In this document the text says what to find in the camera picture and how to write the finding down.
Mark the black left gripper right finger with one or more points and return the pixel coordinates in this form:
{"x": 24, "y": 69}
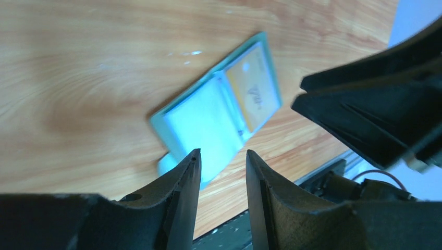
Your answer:
{"x": 345, "y": 224}

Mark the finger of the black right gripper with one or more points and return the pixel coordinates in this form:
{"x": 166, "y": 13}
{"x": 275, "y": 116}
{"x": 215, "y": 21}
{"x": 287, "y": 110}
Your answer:
{"x": 415, "y": 51}
{"x": 382, "y": 121}

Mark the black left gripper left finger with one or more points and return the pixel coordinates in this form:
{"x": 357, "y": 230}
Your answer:
{"x": 161, "y": 215}

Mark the teal card holder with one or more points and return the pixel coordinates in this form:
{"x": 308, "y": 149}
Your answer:
{"x": 206, "y": 116}

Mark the tan card with logo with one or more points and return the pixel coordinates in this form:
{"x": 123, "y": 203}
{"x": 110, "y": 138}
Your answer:
{"x": 253, "y": 86}

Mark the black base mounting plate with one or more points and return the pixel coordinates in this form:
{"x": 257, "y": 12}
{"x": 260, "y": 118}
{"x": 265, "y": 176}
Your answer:
{"x": 276, "y": 214}

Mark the aluminium frame rail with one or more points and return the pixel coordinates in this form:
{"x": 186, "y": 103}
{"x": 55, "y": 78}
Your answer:
{"x": 349, "y": 156}

